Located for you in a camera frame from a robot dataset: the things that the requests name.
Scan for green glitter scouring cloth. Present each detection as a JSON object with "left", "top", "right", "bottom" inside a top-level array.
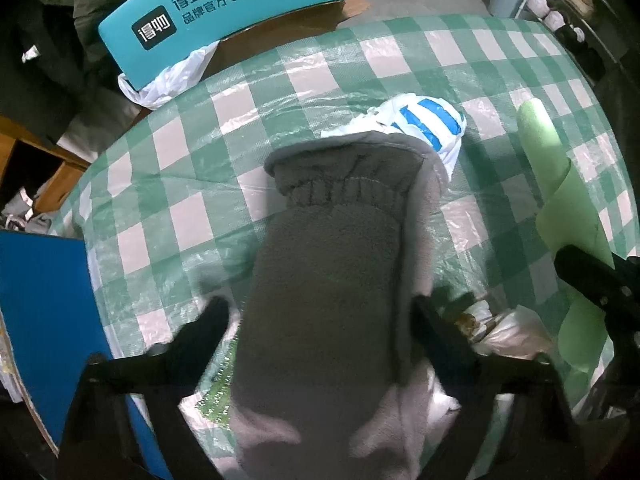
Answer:
[{"left": 192, "top": 335, "right": 246, "bottom": 423}]

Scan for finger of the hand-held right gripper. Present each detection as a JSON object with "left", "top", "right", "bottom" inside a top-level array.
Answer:
[{"left": 554, "top": 245, "right": 640, "bottom": 346}]

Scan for grey fleece glove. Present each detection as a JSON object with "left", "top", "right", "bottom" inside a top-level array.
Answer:
[{"left": 227, "top": 130, "right": 451, "bottom": 480}]

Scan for clear plastic bag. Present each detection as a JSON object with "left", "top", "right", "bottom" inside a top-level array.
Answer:
[{"left": 465, "top": 302, "right": 556, "bottom": 361}]

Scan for green checked tablecloth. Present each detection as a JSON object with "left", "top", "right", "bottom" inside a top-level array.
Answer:
[{"left": 47, "top": 12, "right": 633, "bottom": 480}]

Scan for blue cardboard box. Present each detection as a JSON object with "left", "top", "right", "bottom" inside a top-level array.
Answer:
[{"left": 0, "top": 230, "right": 171, "bottom": 480}]

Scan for white blue plastic bag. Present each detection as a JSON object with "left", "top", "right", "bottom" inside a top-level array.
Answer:
[{"left": 320, "top": 92, "right": 468, "bottom": 181}]

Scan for shoe rack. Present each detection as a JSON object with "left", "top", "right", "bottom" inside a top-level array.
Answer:
[{"left": 520, "top": 0, "right": 621, "bottom": 81}]

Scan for rows of shoes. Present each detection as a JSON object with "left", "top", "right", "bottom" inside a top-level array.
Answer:
[{"left": 527, "top": 0, "right": 606, "bottom": 76}]

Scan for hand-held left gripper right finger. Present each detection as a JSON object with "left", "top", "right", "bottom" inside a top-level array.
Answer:
[{"left": 410, "top": 291, "right": 601, "bottom": 480}]

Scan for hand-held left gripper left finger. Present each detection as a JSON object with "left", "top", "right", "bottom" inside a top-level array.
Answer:
[{"left": 59, "top": 296, "right": 242, "bottom": 480}]

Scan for brown cardboard box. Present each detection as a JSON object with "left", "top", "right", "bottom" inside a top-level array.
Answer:
[{"left": 207, "top": 0, "right": 373, "bottom": 76}]

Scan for light green cloth roll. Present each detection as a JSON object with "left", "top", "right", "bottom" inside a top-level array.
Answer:
[{"left": 517, "top": 100, "right": 618, "bottom": 373}]

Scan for dark jacket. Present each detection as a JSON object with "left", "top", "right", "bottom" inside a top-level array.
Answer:
[{"left": 0, "top": 0, "right": 171, "bottom": 141}]

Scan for teal printed box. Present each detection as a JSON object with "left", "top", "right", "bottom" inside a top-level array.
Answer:
[{"left": 97, "top": 0, "right": 356, "bottom": 93}]

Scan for wooden cabinet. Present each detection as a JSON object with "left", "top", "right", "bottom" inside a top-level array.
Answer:
[{"left": 0, "top": 115, "right": 91, "bottom": 221}]

